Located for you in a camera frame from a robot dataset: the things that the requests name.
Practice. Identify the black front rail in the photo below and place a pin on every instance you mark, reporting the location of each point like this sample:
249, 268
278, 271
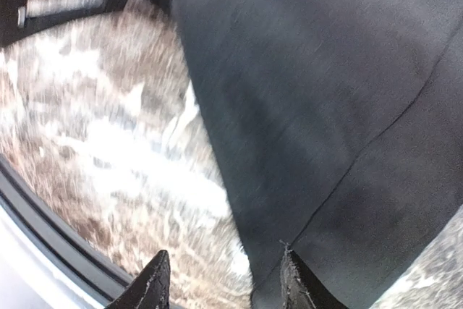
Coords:
84, 266

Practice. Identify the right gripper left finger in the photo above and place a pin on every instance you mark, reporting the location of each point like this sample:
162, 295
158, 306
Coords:
150, 289

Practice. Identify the black long sleeve shirt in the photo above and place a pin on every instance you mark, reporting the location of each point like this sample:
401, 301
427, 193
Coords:
337, 128

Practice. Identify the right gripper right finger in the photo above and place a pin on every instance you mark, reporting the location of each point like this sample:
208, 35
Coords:
300, 287

